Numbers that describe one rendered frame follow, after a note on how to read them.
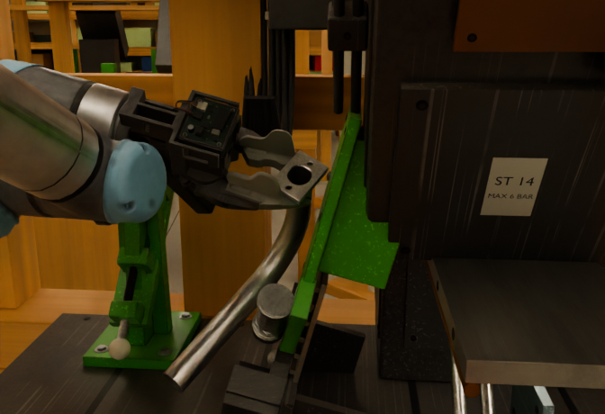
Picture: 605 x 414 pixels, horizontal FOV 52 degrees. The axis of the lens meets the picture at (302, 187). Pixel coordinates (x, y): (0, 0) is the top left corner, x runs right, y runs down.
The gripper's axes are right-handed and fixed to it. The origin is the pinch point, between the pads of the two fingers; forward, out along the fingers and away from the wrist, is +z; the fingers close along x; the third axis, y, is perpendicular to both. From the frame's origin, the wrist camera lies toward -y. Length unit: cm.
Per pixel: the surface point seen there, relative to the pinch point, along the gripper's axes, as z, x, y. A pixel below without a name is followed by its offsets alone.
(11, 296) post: -44, -9, -48
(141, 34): -246, 433, -498
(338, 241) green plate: 5.0, -7.5, 4.4
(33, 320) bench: -38, -12, -46
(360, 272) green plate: 8.1, -9.1, 2.6
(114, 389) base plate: -16.4, -21.9, -25.4
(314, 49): -47, 471, -486
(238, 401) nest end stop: -0.2, -22.2, -8.6
